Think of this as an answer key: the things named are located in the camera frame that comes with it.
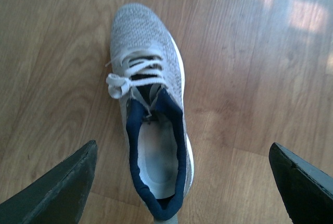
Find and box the grey knit sneaker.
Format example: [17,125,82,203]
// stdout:
[106,3,194,223]

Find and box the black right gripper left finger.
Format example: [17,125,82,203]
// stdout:
[1,140,98,223]

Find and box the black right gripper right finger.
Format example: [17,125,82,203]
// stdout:
[268,142,332,223]

